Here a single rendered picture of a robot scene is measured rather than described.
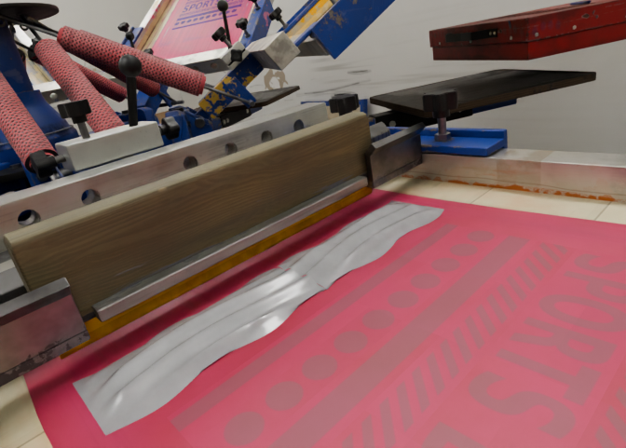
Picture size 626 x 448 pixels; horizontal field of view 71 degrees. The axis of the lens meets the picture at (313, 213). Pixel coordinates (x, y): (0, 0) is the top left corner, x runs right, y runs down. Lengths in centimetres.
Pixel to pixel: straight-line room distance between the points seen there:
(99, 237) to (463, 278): 27
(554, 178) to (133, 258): 40
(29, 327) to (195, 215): 14
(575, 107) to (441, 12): 81
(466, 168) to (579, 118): 184
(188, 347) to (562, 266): 28
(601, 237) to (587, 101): 193
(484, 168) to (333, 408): 35
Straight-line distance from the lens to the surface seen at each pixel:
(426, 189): 55
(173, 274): 37
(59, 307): 35
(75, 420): 33
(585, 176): 50
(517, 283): 36
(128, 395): 32
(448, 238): 42
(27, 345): 35
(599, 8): 126
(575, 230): 44
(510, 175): 53
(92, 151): 65
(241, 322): 35
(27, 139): 83
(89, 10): 478
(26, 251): 34
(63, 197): 59
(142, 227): 36
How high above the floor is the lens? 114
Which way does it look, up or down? 21 degrees down
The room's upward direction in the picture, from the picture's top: 11 degrees counter-clockwise
